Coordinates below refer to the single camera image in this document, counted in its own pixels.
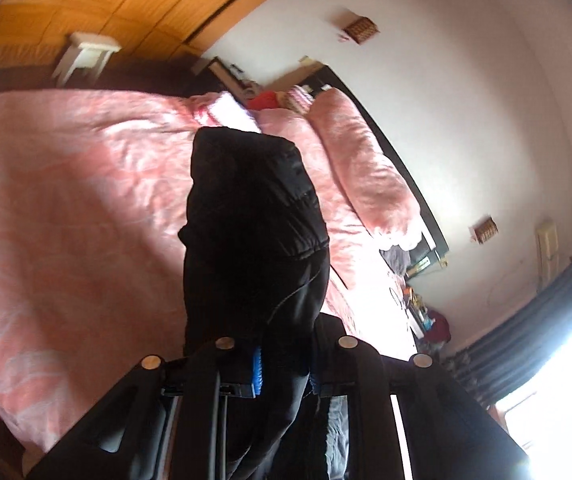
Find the beige wall fixture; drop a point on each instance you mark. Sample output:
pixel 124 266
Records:
pixel 547 250

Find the wooden wardrobe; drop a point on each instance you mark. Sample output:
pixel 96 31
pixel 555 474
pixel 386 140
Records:
pixel 90 5

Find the white small stool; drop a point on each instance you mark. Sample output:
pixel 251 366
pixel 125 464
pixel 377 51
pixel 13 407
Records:
pixel 85 55

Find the dark patterned curtain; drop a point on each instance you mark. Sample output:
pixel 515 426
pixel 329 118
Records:
pixel 516 330

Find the dark wooden headboard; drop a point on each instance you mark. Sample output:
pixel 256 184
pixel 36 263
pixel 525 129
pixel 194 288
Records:
pixel 401 175

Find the cluttered bedside table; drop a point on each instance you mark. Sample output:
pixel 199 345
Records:
pixel 416 322

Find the pink pillow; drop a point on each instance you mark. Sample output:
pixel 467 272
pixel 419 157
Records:
pixel 361 160

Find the lavender folded cloth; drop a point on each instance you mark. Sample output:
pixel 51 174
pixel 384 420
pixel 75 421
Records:
pixel 233 112

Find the black quilted jacket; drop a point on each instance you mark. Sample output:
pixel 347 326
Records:
pixel 256 240

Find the dark grey pillow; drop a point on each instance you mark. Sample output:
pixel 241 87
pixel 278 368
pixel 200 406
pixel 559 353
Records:
pixel 396 257

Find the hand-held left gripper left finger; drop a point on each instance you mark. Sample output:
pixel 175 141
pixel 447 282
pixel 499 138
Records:
pixel 258 370

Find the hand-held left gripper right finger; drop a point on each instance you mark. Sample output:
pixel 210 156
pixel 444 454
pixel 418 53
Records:
pixel 317 386

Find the pink patterned bed blanket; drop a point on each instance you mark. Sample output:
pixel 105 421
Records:
pixel 75 210

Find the dark bedside table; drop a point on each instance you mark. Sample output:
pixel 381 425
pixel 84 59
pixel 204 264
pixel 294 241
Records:
pixel 218 75

